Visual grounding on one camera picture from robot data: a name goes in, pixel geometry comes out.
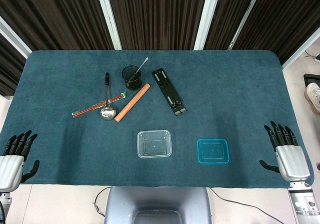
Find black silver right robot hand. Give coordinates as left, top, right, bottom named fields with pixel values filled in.
left=258, top=120, right=312, bottom=183

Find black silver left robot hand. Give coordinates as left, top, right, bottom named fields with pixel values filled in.
left=0, top=130, right=41, bottom=192

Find blue plastic lid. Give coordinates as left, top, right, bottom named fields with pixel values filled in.
left=196, top=138, right=231, bottom=164

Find clear plastic container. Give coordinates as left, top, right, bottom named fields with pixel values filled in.
left=136, top=129, right=173, bottom=159

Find white sneaker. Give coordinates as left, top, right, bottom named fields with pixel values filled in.
left=304, top=82, right=320, bottom=114

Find black floor tray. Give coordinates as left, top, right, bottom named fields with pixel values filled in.
left=303, top=73, right=320, bottom=86

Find teal table cloth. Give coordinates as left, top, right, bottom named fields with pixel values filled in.
left=0, top=50, right=315, bottom=188

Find packaged brown chopsticks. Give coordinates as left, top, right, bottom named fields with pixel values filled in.
left=71, top=90, right=128, bottom=120

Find dark slatted partition panel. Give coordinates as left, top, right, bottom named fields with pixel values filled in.
left=0, top=0, right=122, bottom=51
left=106, top=0, right=210, bottom=51
left=0, top=16, right=32, bottom=97
left=193, top=0, right=265, bottom=51
left=227, top=0, right=320, bottom=68

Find grey robot torso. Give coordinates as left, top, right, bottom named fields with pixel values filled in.
left=104, top=185, right=213, bottom=224

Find wooden rolling pin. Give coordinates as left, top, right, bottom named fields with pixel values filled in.
left=114, top=83, right=152, bottom=123

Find black folding laptop stand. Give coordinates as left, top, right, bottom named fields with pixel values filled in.
left=151, top=68, right=188, bottom=116

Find black mesh pen holder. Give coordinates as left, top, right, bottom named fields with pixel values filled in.
left=121, top=65, right=143, bottom=91

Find black floor cable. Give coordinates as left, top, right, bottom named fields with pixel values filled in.
left=208, top=187, right=286, bottom=224
left=92, top=186, right=112, bottom=217

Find steel ladle black handle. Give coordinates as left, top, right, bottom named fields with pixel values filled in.
left=100, top=72, right=118, bottom=121

